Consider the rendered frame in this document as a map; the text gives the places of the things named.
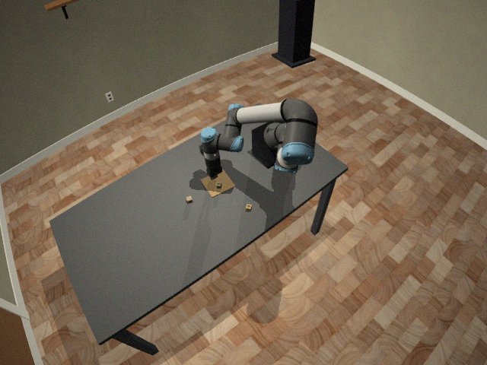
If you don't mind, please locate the tan flat mat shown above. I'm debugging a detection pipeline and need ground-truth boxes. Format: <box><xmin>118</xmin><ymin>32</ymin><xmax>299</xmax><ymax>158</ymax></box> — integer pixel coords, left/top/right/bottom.
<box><xmin>201</xmin><ymin>170</ymin><xmax>235</xmax><ymax>197</ymax></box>

